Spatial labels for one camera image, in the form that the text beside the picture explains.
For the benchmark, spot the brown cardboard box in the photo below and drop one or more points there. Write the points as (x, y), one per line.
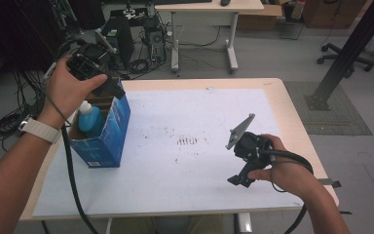
(259, 19)

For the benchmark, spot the blue cardboard box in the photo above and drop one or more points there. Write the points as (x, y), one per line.
(108, 143)

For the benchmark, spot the open computer case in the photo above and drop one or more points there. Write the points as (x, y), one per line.
(156, 40)

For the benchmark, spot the black keyboard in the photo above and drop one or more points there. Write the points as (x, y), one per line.
(188, 1)

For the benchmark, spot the black metal column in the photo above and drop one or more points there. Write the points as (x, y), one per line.
(350, 52)

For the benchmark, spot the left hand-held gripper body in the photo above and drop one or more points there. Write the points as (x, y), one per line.
(89, 60)

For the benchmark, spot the blue bottle with white cap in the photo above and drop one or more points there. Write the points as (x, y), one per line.
(89, 120)

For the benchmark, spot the dark cabinet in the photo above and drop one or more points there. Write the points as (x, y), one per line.
(19, 29)

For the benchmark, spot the brown wooden cabinet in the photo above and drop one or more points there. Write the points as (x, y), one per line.
(331, 13)

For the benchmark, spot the white table leg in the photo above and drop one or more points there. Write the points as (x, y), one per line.
(245, 224)

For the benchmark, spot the black computer tower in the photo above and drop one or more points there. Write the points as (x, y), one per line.
(121, 39)

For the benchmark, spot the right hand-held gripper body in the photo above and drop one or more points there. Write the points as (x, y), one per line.
(253, 151)

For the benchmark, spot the grey floor mat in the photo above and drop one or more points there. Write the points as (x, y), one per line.
(341, 120)

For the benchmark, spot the black office chair base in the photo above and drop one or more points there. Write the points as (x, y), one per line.
(341, 58)

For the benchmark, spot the person's right hand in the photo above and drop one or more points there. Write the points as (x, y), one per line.
(289, 175)

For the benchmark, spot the person's left hand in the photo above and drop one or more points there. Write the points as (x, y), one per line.
(63, 94)

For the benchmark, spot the black computer mouse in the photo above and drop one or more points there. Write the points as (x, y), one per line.
(225, 2)

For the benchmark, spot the white desk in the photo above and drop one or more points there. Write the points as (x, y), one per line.
(207, 7)

